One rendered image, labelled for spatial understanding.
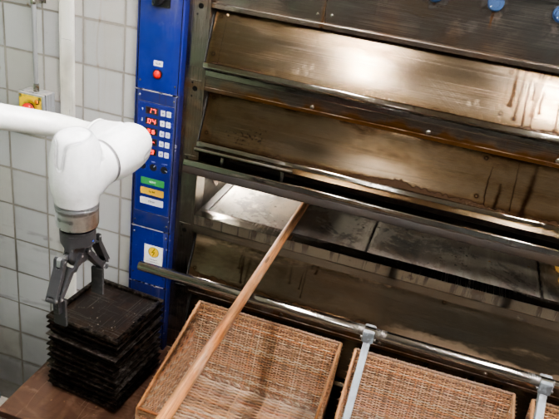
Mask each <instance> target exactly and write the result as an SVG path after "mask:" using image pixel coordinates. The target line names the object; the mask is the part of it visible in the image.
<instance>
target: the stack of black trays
mask: <svg viewBox="0 0 559 419"><path fill-rule="evenodd" d="M163 303H164V299H161V298H157V297H155V296H152V295H150V294H147V293H143V292H141V291H138V290H135V289H133V288H129V287H127V286H124V285H121V284H118V283H115V282H112V281H110V280H107V279H104V294H103V295H100V294H98V293H94V292H92V282H90V283H89V284H88V285H86V286H85V287H84V288H82V289H81V290H79V291H78V292H77V293H75V294H74V295H72V296H71V297H70V298H69V299H68V300H67V317H68V325H67V326H66V327H64V326H62V325H59V324H56V323H55V322H54V312H53V310H52V311H51V312H50V313H49V314H48V315H47V316H46V318H47V319H49V320H47V321H48V322H49V324H48V325H47V326H46V327H47V328H50V330H49V331H48V332H46V334H47V335H50V337H48V338H50V339H51V340H50V341H48V342H47V343H46V344H47V345H50V346H49V347H48V348H47V350H49V351H50V352H49V353H48V354H47V355H48V356H51V357H50V358H48V359H47V361H48V362H49V363H48V364H47V366H48V367H51V368H52V369H51V370H49V372H50V374H48V376H49V377H51V378H50V379H49V380H47V381H48V382H51V383H52V385H54V386H56V387H60V388H61V389H63V390H66V391H68V392H71V393H73V394H75V395H78V396H79V397H82V398H85V399H87V400H88V401H91V402H94V403H96V404H98V405H100V406H102V407H105V408H107V409H110V410H112V411H115V410H116V409H117V408H118V407H119V406H120V405H121V404H122V403H123V402H124V401H125V400H126V399H127V398H128V397H129V396H130V395H131V393H132V392H133V391H134V390H135V389H136V388H137V387H138V386H139V385H140V384H141V383H142V382H143V381H144V380H145V379H146V378H147V377H148V375H149V374H150V373H151V372H152V371H153V370H154V369H155V368H156V367H157V366H158V365H159V364H160V362H159V361H160V359H159V358H158V357H159V356H160V355H161V353H159V352H158V351H159V350H160V349H161V348H160V347H159V346H160V345H161V343H160V341H161V340H162V339H161V338H159V336H160V335H161V333H158V332H159V331H160V330H161V325H162V324H163V322H160V321H161V320H162V319H163V317H161V315H162V314H163V313H164V312H163V311H161V309H162V308H163V307H164V305H162V304H163Z"/></svg>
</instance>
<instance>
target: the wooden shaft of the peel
mask: <svg viewBox="0 0 559 419"><path fill-rule="evenodd" d="M308 206H309V204H306V203H303V202H301V204H300V205H299V207H298V208H297V210H296V211H295V212H294V214H293V215H292V217H291V218H290V220H289V222H288V223H287V225H286V226H285V227H284V229H283V230H282V232H281V233H280V235H279V236H278V238H277V239H276V241H275V242H274V243H273V245H272V246H271V248H270V250H269V251H268V253H267V254H266V256H265V257H264V258H263V260H262V261H261V263H260V265H259V266H258V267H257V269H256V270H255V271H254V273H253V274H252V276H251V277H250V279H249V281H248V282H247V284H246V285H245V286H244V288H243V289H242V291H241V292H240V294H239V296H238V297H237V298H236V300H235V301H234V302H233V304H232V305H231V307H230V309H229V310H228V312H227V313H226V315H225V316H224V317H223V319H222V320H221V322H220V324H219V325H218V327H217V328H216V329H215V331H214V332H213V333H212V335H211V336H210V338H209V340H208V341H207V343H206V344H205V346H204V347H203V348H202V350H201V351H200V353H199V355H198V356H197V358H196V359H195V361H194V362H193V363H192V364H191V366H190V368H189V369H188V371H187V372H186V374H185V376H184V377H183V378H182V379H181V381H180V383H179V384H178V386H177V387H176V389H175V390H174V391H173V393H172V394H171V396H170V397H169V399H168V400H167V402H166V404H165V405H164V406H163V407H162V409H161V411H160V412H159V414H158V415H157V417H156V419H172V417H173V416H174V415H175V413H176V411H177V410H178V408H179V407H180V405H181V403H182V402H183V401H184V399H185V398H186V396H187V394H188V393H189V391H190V389H191V388H192V387H193V385H194V384H195V382H196V380H197V378H198V377H199V375H200V374H201V373H202V371H203V370H204V368H205V366H206V364H207V363H208V362H209V361H210V358H211V357H212V355H213V354H214V352H215V350H216V349H217V348H218V346H219V345H220V343H221V341H222V340H223V338H224V337H225V335H226V334H227V332H228V331H229V329H230V327H231V326H232V324H233V322H234V321H235V320H236V318H237V317H238V315H239V314H240V311H241V310H242V308H243V307H244V306H245V304H246V303H247V301H248V299H249V298H250V296H251V294H252V293H253V292H254V291H255V288H256V287H257V285H258V284H259V282H260V280H261V279H262V278H263V276H264V275H265V273H266V271H267V270H268V268H269V267H270V265H271V264H272V262H273V261H274V259H275V257H276V256H277V254H278V252H279V251H280V250H281V248H282V247H283V245H284V243H285V241H286V240H287V238H288V237H289V236H290V234H291V232H292V231H293V229H294V227H295V226H296V225H297V224H298V222H299V220H300V218H301V217H302V215H303V214H304V212H305V211H306V209H307V208H308Z"/></svg>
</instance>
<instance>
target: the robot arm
mask: <svg viewBox="0 0 559 419"><path fill-rule="evenodd" d="M0 130H2V131H15V132H22V133H29V134H36V135H42V136H52V137H53V139H52V143H51V147H50V151H49V158H48V177H49V185H50V190H51V192H52V196H53V199H54V210H55V224H56V226H57V227H58V228H59V239H60V243H61V244H62V246H63V248H64V252H63V256H62V257H57V256H55V257H54V259H53V269H52V275H51V278H50V282H49V285H48V289H47V295H46V298H45V301H46V302H49V303H52V304H53V312H54V322H55V323H56V324H59V325H62V326H64V327H66V326H67V325H68V317H67V299H66V298H65V295H66V293H67V290H68V287H69V285H70V282H71V281H72V276H73V274H74V273H76V272H77V270H78V268H79V266H80V265H81V264H82V263H84V262H86V261H87V259H88V260H89V261H90V262H91V263H92V264H94V265H96V266H94V265H92V266H91V270H92V292H94V293H98V294H100V295H103V294H104V269H107V268H108V264H106V262H109V261H110V257H109V255H108V253H107V251H106V248H105V246H104V244H103V243H102V241H101V234H99V233H97V232H96V227H97V226H98V225H99V206H100V202H99V197H100V195H101V194H102V193H103V192H104V191H105V190H106V188H107V187H108V186H109V185H110V184H111V183H112V182H115V181H117V180H121V179H123V178H125V177H127V176H128V175H130V174H132V173H133V172H135V171H136V170H138V169H139V168H140V167H142V166H143V165H144V164H145V163H146V161H147V160H148V158H149V157H150V153H151V147H152V139H151V135H150V133H149V132H148V130H147V129H146V128H145V127H143V126H141V125H138V124H136V123H131V122H125V123H123V122H120V121H107V120H103V119H96V120H94V121H93V122H88V121H83V120H80V119H77V118H75V117H71V116H66V115H63V114H58V113H54V112H50V111H41V110H36V109H31V108H26V107H21V106H13V105H8V104H2V103H0ZM92 247H93V249H94V251H95V253H94V252H93V251H92ZM68 264H70V265H72V266H74V267H73V268H71V267H67V266H68Z"/></svg>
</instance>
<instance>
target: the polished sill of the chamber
mask: <svg viewBox="0 0 559 419"><path fill-rule="evenodd" d="M194 225H198V226H201V227H204V228H207V229H213V230H216V231H220V232H223V233H227V234H232V235H235V236H238V237H241V238H245V239H250V240H254V241H257V242H260V243H263V244H269V245H273V243H274V242H275V241H276V239H277V238H278V236H279V235H280V233H281V232H282V229H276V228H273V227H269V226H266V225H262V224H257V223H254V222H250V221H247V220H243V219H238V218H235V217H231V216H228V215H225V214H219V213H216V212H212V211H209V210H206V209H200V210H199V211H198V212H197V213H195V215H194ZM282 249H287V250H291V251H294V252H297V253H301V254H306V255H309V256H313V257H315V258H319V259H324V260H328V261H331V262H335V263H337V264H343V265H346V266H349V267H353V268H356V269H362V270H365V271H368V272H371V273H375V274H380V275H383V276H387V277H390V278H393V279H399V280H402V281H405V282H409V283H414V284H417V285H421V286H424V287H427V288H433V289H436V290H439V291H443V292H445V293H451V294H455V295H457V296H461V297H464V298H470V299H473V300H477V301H479V302H483V303H488V304H491V305H495V306H498V307H501V308H507V309H510V310H513V311H517V312H520V313H525V314H529V315H532V316H535V317H539V318H544V319H547V320H551V321H553V322H557V323H559V303H558V302H554V301H551V300H548V299H544V298H539V297H536V296H532V295H529V294H525V293H519V292H517V291H513V290H510V289H506V288H501V287H498V286H494V285H491V284H487V283H482V282H478V281H475V280H471V279H466V278H463V277H459V276H456V275H453V274H447V273H444V272H440V271H437V270H434V269H428V268H424V267H421V266H418V265H415V264H409V263H405V262H403V261H399V260H396V259H390V258H387V257H384V256H380V255H377V254H371V253H368V252H364V251H361V250H357V249H352V248H349V247H345V246H342V245H339V244H333V243H330V242H326V241H323V240H320V239H314V238H310V237H307V236H304V235H301V234H295V233H291V234H290V236H289V237H288V238H287V240H286V241H285V243H284V245H283V247H282Z"/></svg>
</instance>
